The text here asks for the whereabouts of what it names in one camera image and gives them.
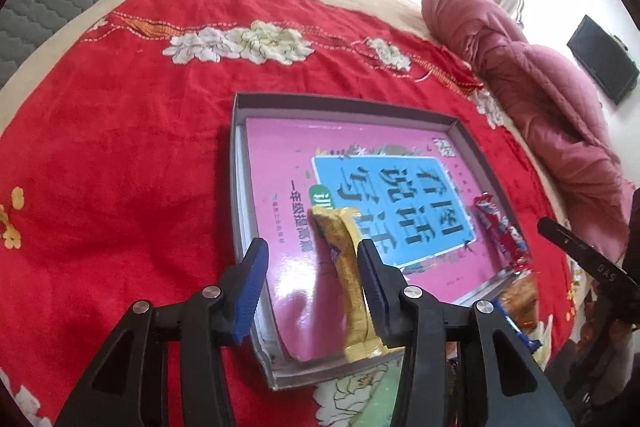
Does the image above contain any pink quilt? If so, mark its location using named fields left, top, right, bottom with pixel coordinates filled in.
left=421, top=0, right=638, bottom=258

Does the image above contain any grey cardboard box tray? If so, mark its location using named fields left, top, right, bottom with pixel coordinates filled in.
left=227, top=92, right=521, bottom=390

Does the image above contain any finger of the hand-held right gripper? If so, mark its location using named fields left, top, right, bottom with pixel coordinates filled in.
left=537, top=217, right=640, bottom=323

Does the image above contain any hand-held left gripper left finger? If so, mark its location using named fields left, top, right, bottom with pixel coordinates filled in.
left=52, top=237, right=271, bottom=427

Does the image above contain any black wall television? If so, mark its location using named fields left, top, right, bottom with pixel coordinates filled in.
left=566, top=14, right=640, bottom=106

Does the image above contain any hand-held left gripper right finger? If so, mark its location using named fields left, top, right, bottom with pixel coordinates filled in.
left=356, top=238, right=576, bottom=427

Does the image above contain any pink book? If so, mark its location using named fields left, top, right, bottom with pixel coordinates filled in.
left=242, top=117, right=516, bottom=363

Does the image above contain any orange snack packet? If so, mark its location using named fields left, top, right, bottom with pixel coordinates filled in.
left=497, top=272, right=541, bottom=333

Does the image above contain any yellow snack packet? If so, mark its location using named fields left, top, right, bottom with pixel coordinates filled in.
left=309, top=206, right=401, bottom=363

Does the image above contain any red snack packet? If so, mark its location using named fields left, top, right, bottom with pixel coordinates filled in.
left=472, top=193, right=532, bottom=270

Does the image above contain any red floral blanket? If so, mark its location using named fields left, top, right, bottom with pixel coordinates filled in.
left=0, top=0, right=601, bottom=427

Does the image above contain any blue snack packet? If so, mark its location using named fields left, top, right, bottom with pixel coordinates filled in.
left=492, top=299, right=543, bottom=353

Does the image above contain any metal wall rack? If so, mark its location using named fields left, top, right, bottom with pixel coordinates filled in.
left=487, top=0, right=526, bottom=30

